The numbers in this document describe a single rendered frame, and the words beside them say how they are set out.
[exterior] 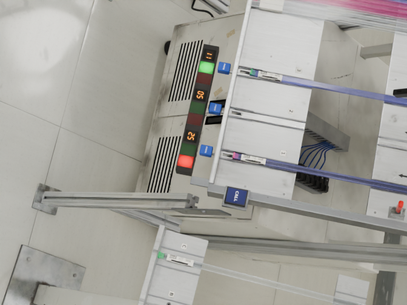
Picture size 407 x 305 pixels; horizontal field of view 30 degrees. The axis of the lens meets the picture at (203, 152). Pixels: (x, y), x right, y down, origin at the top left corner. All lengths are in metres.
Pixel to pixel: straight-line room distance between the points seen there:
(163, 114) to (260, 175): 0.78
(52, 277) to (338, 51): 1.14
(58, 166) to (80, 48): 0.39
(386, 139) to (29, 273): 1.13
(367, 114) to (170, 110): 0.65
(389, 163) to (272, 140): 0.29
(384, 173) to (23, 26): 1.17
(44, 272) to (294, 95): 0.97
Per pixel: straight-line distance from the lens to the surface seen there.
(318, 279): 3.41
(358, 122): 2.53
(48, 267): 2.40
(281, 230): 2.20
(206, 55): 1.95
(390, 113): 1.93
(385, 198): 1.87
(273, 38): 1.96
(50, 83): 2.42
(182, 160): 1.86
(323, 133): 2.29
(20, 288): 2.36
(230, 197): 1.78
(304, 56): 1.95
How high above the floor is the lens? 1.99
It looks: 44 degrees down
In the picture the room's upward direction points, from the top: 88 degrees clockwise
